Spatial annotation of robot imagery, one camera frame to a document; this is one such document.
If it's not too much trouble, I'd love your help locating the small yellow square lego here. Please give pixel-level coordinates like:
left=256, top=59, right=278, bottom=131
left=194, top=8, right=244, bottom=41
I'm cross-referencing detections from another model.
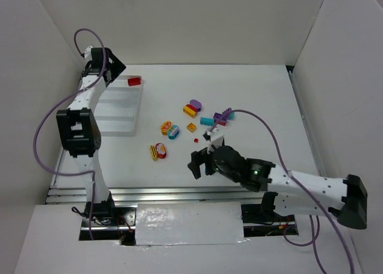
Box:
left=187, top=123, right=196, bottom=133

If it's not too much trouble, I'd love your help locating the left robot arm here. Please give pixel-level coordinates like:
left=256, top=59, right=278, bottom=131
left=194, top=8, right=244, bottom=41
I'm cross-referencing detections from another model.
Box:
left=56, top=46, right=126, bottom=223

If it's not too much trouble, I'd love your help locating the white divided sorting tray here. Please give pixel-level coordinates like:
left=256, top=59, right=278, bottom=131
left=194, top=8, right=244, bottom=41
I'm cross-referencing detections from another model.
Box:
left=94, top=75, right=143, bottom=137

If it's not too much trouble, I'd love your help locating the purple rounded lego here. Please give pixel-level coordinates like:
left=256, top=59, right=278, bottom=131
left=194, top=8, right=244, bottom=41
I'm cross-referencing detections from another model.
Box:
left=190, top=99, right=202, bottom=112

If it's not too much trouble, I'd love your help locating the red rounded picture lego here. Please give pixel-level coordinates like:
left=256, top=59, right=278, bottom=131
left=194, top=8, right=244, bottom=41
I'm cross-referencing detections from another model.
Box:
left=155, top=142, right=167, bottom=159

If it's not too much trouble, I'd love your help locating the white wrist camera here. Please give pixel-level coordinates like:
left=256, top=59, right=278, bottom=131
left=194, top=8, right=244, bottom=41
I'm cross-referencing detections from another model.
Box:
left=203, top=127, right=224, bottom=154
left=81, top=45, right=93, bottom=60

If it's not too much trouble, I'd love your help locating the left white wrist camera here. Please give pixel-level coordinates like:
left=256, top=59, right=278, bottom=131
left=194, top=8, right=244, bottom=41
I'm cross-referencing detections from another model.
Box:
left=81, top=45, right=93, bottom=60

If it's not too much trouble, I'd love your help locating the teal flower lego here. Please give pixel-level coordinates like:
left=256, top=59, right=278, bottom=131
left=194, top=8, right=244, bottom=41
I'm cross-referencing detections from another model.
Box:
left=167, top=124, right=180, bottom=140

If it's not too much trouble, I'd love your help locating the yellow butterfly lego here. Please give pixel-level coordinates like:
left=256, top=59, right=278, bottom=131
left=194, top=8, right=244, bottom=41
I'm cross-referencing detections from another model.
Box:
left=160, top=121, right=172, bottom=135

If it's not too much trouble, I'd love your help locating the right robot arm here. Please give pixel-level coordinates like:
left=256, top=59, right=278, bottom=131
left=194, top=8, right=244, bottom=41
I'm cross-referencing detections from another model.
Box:
left=187, top=145, right=367, bottom=230

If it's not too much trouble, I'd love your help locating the aluminium front rail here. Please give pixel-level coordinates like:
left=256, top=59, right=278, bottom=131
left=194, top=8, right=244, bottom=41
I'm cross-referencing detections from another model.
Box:
left=45, top=187, right=263, bottom=205

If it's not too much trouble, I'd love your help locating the white taped cover plate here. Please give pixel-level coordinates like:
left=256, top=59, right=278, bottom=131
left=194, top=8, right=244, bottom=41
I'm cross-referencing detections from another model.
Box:
left=135, top=202, right=245, bottom=246

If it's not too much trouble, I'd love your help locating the red rectangular lego brick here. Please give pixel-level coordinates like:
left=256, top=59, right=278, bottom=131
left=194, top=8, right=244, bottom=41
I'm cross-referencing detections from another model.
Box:
left=127, top=77, right=141, bottom=87

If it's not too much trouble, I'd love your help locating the red lego under purple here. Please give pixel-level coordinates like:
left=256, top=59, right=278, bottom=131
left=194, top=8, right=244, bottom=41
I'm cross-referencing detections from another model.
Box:
left=216, top=121, right=227, bottom=126

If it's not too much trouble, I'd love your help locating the yellow striped lego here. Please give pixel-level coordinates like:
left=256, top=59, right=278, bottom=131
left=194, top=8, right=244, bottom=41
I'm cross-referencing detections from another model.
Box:
left=150, top=145, right=158, bottom=161

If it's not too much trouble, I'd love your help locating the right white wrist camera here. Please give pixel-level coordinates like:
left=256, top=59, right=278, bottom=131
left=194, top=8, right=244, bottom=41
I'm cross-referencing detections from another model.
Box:
left=203, top=127, right=224, bottom=154

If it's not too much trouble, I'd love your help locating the purple studded lego piece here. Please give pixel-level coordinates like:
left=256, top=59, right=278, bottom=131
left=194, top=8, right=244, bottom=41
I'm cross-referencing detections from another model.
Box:
left=222, top=108, right=232, bottom=119

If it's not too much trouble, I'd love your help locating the purple flat lego brick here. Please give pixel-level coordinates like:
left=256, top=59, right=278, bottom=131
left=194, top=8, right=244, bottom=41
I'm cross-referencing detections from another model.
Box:
left=213, top=112, right=227, bottom=123

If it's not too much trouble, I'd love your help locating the teal long lego brick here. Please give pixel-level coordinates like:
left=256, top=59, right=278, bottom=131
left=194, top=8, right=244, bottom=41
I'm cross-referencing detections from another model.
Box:
left=200, top=117, right=215, bottom=126

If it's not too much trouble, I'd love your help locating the yellow long lego brick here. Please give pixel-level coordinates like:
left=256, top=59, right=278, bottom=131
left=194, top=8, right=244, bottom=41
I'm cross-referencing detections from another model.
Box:
left=183, top=105, right=196, bottom=118

